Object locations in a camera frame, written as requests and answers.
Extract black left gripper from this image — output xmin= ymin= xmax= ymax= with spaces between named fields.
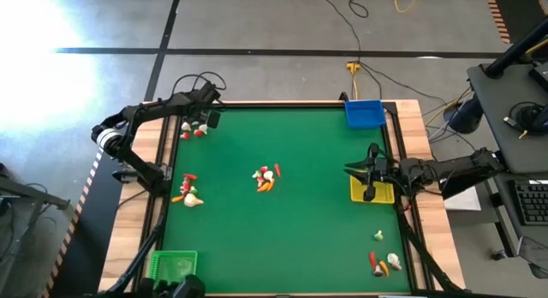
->
xmin=182 ymin=81 xmax=223 ymax=129

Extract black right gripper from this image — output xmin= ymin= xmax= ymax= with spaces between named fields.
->
xmin=344 ymin=142 xmax=402 ymax=203

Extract yellow plastic basket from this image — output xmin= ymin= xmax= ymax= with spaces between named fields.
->
xmin=349 ymin=174 xmax=396 ymax=205

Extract white toy daikon radish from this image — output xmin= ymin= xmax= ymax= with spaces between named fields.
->
xmin=183 ymin=193 xmax=205 ymax=208

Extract green plastic basket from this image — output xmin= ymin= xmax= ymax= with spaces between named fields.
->
xmin=147 ymin=249 xmax=199 ymax=286

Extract blue plastic basket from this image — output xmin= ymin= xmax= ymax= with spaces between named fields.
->
xmin=343 ymin=99 xmax=388 ymax=131

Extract yellow power plug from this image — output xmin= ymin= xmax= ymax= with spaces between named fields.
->
xmin=345 ymin=61 xmax=362 ymax=100

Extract black diagonal support strut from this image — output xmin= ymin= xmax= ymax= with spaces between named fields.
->
xmin=396 ymin=212 xmax=462 ymax=295
xmin=102 ymin=203 xmax=170 ymax=295

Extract white paper sheet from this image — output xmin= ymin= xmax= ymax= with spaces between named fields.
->
xmin=444 ymin=185 xmax=482 ymax=212

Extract round black stand base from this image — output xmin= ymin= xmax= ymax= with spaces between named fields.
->
xmin=443 ymin=94 xmax=485 ymax=135

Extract grey side desk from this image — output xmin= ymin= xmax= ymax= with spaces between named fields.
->
xmin=466 ymin=60 xmax=548 ymax=176

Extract grey keyboard tray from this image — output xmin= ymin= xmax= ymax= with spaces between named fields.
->
xmin=487 ymin=174 xmax=548 ymax=280

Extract black keyboard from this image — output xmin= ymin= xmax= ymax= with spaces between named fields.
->
xmin=508 ymin=179 xmax=548 ymax=227

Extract black stand pole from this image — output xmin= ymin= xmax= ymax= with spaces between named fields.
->
xmin=485 ymin=15 xmax=548 ymax=80

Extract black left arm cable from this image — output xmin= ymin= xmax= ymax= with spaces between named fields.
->
xmin=170 ymin=70 xmax=227 ymax=104

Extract yellow floor cable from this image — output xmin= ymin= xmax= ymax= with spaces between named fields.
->
xmin=421 ymin=86 xmax=474 ymax=128
xmin=390 ymin=0 xmax=425 ymax=15

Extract long black floor cable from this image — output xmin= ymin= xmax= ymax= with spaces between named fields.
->
xmin=314 ymin=0 xmax=363 ymax=63

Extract coiled black floor cable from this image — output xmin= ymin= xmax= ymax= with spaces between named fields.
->
xmin=347 ymin=0 xmax=376 ymax=20

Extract black cable coil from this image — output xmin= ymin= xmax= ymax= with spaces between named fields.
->
xmin=503 ymin=100 xmax=548 ymax=134

